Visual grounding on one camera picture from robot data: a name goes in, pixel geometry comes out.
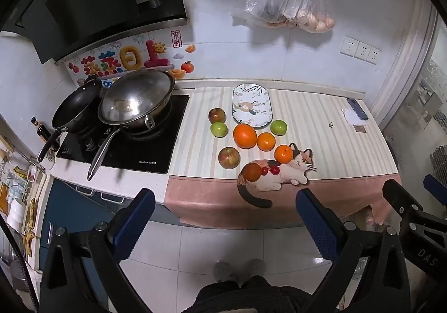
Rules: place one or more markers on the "black glass stove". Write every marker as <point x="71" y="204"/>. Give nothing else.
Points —
<point x="150" y="152"/>

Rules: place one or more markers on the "large red apple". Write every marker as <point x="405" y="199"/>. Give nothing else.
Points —
<point x="228" y="158"/>

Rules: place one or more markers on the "oval floral ceramic plate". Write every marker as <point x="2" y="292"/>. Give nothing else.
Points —
<point x="252" y="117"/>

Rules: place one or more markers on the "steel wok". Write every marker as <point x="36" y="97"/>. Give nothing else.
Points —
<point x="158" y="116"/>

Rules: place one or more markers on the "glass sliding door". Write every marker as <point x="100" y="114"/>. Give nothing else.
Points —
<point x="424" y="89"/>

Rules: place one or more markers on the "colourful wall sticker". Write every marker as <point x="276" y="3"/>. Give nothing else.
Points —
<point x="129" y="58"/>

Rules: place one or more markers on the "white paper sheet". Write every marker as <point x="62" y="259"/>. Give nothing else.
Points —
<point x="348" y="116"/>

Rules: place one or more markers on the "small orange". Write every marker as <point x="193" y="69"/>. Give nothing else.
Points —
<point x="266" y="141"/>
<point x="283" y="154"/>

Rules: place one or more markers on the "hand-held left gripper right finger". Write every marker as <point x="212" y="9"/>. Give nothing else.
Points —
<point x="316" y="225"/>

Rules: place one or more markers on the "small brown card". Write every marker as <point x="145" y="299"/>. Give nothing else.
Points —
<point x="359" y="129"/>

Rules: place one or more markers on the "grey slipper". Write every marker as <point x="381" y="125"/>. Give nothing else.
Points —
<point x="222" y="270"/>
<point x="255" y="268"/>

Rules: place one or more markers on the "dark sauce bottle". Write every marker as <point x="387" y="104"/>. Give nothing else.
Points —
<point x="42" y="130"/>

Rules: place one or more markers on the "plastic bag of garlic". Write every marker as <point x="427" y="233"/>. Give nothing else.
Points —
<point x="310" y="16"/>

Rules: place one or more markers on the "striped pink tablecloth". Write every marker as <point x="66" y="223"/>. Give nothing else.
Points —
<point x="307" y="110"/>

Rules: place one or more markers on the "small red cherry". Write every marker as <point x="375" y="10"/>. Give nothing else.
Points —
<point x="275" y="170"/>
<point x="265" y="171"/>

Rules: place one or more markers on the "green apple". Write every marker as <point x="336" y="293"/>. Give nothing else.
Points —
<point x="279" y="127"/>
<point x="219" y="130"/>

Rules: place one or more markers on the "steel wok lid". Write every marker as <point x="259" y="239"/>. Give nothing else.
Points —
<point x="136" y="96"/>

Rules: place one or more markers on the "blue smartphone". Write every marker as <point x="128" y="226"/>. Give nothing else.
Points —
<point x="358" y="108"/>

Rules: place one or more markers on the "blue kitchen cabinet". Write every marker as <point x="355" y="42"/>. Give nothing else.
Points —
<point x="70" y="201"/>

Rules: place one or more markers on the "cat-shaped mat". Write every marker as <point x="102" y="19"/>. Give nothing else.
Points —
<point x="290" y="171"/>

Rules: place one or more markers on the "large orange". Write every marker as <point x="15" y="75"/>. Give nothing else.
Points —
<point x="244" y="136"/>

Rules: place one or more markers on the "stack of white bowls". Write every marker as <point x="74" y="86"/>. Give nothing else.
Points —
<point x="15" y="213"/>

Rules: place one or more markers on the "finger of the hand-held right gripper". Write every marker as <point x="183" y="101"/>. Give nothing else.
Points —
<point x="401" y="201"/>
<point x="435" y="184"/>

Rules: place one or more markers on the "person's dark trouser legs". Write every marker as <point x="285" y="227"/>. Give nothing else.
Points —
<point x="251" y="293"/>

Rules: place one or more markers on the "small red apple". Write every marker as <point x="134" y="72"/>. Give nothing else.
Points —
<point x="217" y="115"/>

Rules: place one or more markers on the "dark red round fruit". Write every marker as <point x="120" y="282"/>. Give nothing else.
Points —
<point x="252" y="172"/>

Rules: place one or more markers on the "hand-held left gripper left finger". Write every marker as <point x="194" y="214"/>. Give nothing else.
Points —
<point x="137" y="222"/>

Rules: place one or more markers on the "black frying pan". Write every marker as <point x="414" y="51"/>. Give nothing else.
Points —
<point x="75" y="108"/>

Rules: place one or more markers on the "white wall outlet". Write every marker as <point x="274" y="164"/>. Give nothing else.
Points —
<point x="374" y="55"/>
<point x="363" y="51"/>
<point x="349" y="46"/>

